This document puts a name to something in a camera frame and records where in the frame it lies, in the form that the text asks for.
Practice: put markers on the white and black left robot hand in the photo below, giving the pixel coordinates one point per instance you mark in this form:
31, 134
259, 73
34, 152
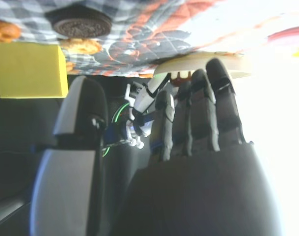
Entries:
200, 196

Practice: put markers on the chocolate cupcake toy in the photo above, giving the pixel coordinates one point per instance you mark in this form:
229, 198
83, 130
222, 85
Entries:
181, 78

